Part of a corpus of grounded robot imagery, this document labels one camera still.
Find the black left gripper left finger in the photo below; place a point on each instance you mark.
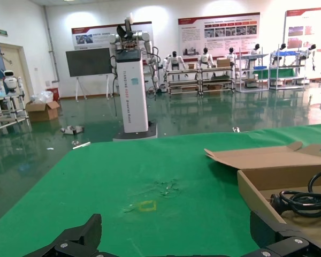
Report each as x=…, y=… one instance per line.
x=77, y=241

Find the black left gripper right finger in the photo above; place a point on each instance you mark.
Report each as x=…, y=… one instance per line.
x=281, y=241

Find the torn-rim open cardboard box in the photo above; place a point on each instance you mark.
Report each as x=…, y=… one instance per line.
x=270, y=176

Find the white metal parts pile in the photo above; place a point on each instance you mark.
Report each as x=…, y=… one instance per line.
x=72, y=130

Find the open cardboard floor box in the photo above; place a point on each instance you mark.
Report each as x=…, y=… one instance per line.
x=41, y=113

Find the closed brown cardboard box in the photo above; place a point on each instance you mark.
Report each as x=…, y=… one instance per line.
x=223, y=62

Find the small brown cardboard box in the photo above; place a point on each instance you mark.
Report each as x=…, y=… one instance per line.
x=191, y=66

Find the green table cloth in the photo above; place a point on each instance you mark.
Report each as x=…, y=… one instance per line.
x=96, y=174

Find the yellow tape square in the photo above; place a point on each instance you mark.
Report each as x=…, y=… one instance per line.
x=147, y=210

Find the white strip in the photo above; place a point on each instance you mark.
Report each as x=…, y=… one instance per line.
x=81, y=145

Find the clear tape scraps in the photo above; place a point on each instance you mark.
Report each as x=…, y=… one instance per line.
x=166, y=187

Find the clear plastic bags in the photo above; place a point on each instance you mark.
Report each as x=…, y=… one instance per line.
x=41, y=97

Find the red bin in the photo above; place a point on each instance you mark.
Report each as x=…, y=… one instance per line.
x=53, y=93

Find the white tower robot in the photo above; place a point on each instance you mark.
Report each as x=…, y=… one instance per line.
x=132, y=93

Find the white pipe shelf rack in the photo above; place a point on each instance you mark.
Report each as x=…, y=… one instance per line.
x=252, y=80
x=216, y=80
x=289, y=80
x=183, y=83

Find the small white humanoid robot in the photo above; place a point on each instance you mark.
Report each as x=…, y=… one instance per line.
x=10, y=81

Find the blue plastic bin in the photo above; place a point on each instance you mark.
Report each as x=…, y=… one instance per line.
x=259, y=68

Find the dark display screen on stand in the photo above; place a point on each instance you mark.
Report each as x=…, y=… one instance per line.
x=88, y=61

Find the white black humanoid robot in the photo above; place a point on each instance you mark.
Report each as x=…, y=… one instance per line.
x=309, y=52
x=279, y=52
x=206, y=58
x=231, y=56
x=174, y=61
x=254, y=51

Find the beige door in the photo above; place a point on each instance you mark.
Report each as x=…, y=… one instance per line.
x=16, y=59

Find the red white info board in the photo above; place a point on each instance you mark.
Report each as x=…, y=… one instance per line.
x=96, y=34

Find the red photo info board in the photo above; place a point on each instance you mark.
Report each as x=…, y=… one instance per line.
x=297, y=32

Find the green exit sign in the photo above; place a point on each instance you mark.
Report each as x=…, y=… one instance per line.
x=2, y=32

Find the wide photo info board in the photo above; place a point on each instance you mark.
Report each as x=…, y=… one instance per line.
x=192, y=34

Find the white pipe-frame table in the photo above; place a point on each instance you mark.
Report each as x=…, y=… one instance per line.
x=26, y=112

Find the grey wall pipe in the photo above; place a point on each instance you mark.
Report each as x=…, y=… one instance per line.
x=51, y=40

